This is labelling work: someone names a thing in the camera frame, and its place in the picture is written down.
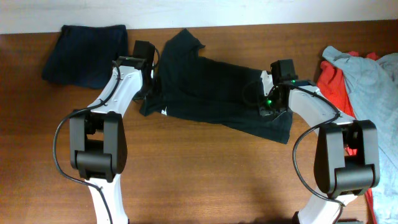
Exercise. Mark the dark green t-shirt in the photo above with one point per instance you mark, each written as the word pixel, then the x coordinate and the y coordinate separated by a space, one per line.
pixel 188 86

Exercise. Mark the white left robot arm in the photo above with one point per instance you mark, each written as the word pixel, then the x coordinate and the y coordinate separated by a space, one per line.
pixel 98 148

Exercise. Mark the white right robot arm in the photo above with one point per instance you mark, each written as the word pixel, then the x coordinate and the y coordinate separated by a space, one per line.
pixel 346 161

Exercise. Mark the red t-shirt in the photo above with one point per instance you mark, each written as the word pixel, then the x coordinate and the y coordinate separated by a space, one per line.
pixel 331 83

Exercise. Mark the folded navy blue garment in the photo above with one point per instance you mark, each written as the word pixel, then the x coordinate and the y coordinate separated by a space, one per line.
pixel 83 55

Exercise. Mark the light blue grey t-shirt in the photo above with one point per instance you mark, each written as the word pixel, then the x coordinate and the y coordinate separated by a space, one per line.
pixel 372 91

